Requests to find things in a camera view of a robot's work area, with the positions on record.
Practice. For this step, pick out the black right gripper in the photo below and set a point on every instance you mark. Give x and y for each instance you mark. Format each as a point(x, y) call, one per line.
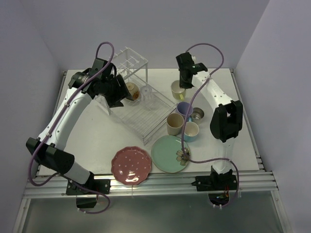
point(183, 85)

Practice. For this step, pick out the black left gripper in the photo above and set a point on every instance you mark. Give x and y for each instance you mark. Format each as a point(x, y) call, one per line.
point(114, 101)

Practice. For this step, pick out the beige floral ceramic bowl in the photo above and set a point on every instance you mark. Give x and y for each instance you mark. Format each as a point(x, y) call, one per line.
point(133, 90)

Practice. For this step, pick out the clear faceted drinking glass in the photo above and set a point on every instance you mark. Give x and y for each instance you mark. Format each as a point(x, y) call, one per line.
point(146, 94)

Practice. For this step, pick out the pale yellow mug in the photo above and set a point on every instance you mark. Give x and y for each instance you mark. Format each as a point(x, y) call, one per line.
point(177, 92)

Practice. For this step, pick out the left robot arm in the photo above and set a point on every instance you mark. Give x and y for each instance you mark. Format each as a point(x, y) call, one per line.
point(47, 149)

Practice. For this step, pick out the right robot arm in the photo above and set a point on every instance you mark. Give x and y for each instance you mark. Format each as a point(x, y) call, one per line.
point(226, 121)

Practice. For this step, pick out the lavender cup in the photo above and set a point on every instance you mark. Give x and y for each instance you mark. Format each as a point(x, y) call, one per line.
point(183, 107)

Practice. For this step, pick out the small metal cup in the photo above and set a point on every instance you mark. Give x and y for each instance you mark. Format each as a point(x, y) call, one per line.
point(197, 114)

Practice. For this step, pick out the beige cup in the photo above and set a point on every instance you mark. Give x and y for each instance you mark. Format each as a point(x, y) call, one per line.
point(174, 124)

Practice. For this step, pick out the light blue mug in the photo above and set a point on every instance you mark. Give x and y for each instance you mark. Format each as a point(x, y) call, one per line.
point(191, 131)

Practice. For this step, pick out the pink polka dot plate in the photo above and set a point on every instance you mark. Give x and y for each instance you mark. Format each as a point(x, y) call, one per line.
point(131, 165)

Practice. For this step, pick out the mint green floral plate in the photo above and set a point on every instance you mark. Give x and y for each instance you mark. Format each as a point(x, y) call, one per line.
point(166, 154)

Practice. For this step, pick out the white wire dish rack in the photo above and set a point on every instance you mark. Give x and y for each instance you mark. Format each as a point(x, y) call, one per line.
point(143, 119)

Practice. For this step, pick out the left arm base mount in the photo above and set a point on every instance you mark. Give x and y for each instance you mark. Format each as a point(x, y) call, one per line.
point(97, 185)

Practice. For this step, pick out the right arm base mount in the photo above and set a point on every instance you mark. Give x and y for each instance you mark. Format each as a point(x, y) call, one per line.
point(222, 188)

